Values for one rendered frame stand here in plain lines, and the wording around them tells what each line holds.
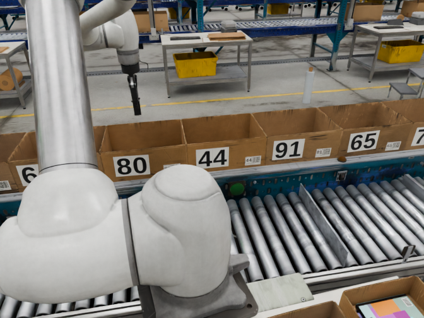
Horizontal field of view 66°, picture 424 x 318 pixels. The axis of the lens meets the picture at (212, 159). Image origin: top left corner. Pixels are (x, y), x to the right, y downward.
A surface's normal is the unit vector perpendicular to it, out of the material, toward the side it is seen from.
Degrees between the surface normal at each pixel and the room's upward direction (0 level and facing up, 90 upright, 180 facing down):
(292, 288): 0
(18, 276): 68
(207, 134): 89
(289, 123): 89
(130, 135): 89
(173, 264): 87
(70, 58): 55
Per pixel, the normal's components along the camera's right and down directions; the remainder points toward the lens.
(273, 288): -0.02, -0.85
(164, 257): 0.19, 0.36
